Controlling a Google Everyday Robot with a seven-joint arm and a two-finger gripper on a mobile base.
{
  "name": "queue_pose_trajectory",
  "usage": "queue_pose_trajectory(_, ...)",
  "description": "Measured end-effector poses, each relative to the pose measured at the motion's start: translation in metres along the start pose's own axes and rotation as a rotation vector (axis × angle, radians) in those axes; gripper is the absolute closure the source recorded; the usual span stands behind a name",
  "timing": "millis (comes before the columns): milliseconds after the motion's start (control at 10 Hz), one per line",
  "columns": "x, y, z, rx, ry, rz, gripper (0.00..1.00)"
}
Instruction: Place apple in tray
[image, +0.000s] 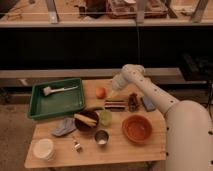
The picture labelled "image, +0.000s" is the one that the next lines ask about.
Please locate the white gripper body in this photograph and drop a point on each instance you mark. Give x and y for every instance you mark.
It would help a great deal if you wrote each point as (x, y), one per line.
(118, 82)

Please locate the orange-red apple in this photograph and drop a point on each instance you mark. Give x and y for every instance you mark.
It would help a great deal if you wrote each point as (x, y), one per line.
(100, 93)

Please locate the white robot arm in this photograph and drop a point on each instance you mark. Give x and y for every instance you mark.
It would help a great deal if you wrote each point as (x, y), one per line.
(189, 140)

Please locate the green plastic tray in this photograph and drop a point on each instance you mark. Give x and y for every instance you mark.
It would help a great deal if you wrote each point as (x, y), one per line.
(56, 104)

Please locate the brown pine cone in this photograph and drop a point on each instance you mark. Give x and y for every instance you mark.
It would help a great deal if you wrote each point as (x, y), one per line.
(133, 102)

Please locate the striped dark block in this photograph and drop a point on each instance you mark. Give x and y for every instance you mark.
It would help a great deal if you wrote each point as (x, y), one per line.
(115, 105)

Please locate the light green cup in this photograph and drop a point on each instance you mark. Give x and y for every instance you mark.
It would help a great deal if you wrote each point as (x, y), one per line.
(105, 117)

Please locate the green vegetable piece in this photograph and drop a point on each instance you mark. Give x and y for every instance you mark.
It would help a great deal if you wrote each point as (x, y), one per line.
(96, 108)

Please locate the blue sponge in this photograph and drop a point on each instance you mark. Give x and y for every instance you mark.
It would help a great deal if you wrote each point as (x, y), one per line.
(148, 105)

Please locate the orange bowl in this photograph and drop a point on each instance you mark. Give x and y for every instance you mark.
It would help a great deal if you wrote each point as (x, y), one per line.
(137, 128)

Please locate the yellow corn cob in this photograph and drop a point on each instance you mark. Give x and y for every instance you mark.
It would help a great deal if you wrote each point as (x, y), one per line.
(85, 120)

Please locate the dark brown bowl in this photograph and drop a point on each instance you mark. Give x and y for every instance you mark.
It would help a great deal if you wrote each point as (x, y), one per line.
(91, 114)

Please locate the small metal cup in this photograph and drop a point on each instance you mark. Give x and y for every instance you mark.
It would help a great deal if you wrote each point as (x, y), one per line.
(101, 137)

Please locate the grey-blue cloth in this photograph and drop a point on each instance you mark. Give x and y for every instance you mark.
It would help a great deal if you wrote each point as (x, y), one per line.
(65, 127)

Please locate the white dish brush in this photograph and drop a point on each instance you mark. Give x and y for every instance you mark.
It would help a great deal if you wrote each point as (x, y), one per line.
(48, 90)

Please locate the small metal clip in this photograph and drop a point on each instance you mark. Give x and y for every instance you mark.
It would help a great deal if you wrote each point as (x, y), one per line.
(77, 146)

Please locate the white plate stack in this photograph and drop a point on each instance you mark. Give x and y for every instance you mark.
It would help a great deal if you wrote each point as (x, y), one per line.
(44, 149)

